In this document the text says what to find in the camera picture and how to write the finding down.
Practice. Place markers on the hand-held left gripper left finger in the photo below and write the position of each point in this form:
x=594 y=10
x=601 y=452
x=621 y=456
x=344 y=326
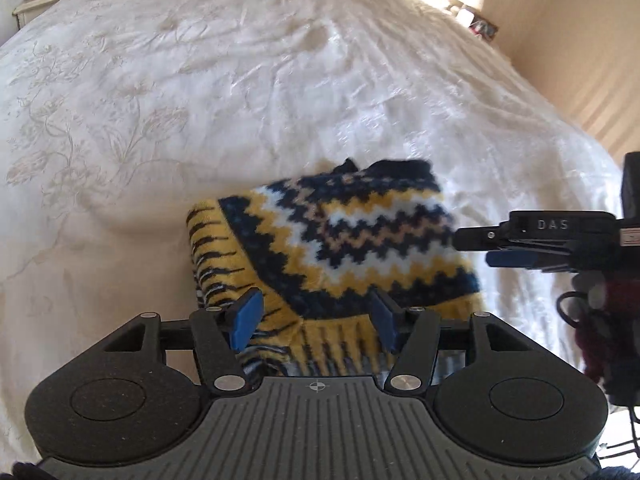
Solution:
x=247 y=317

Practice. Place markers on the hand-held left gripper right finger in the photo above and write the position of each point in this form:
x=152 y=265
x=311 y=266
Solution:
x=385 y=317

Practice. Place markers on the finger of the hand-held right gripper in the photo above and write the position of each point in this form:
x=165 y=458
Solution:
x=520 y=260
x=540 y=232

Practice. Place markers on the navy yellow patterned knit sweater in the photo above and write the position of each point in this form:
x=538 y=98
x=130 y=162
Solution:
x=340 y=240

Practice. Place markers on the person's right forearm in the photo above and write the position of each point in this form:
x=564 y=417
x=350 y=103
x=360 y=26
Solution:
x=612 y=330

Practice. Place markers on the white embroidered bedspread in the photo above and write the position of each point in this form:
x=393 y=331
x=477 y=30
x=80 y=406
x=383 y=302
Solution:
x=200 y=85

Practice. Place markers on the cream nightstand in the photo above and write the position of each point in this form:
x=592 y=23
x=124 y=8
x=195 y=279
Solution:
x=35 y=7

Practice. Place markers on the dark picture frame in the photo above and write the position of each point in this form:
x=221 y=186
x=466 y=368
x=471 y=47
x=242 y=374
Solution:
x=485 y=28

